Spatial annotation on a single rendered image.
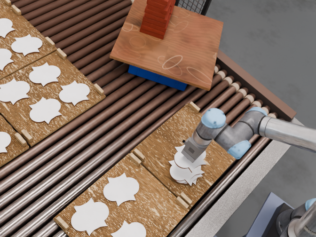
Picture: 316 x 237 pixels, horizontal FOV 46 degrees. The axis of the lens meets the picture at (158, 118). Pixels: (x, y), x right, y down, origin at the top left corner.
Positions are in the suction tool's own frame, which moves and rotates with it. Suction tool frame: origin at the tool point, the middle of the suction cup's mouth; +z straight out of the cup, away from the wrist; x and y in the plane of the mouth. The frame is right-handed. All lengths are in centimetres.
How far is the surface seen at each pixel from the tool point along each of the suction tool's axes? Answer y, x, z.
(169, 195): 14.1, 4.2, 10.1
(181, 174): 4.5, 2.1, 7.6
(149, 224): 29.0, 6.2, 10.1
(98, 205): 38.3, -12.7, 9.3
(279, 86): -184, 0, 104
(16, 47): 13, -96, 9
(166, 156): 1.5, -8.6, 10.1
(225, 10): -225, -92, 104
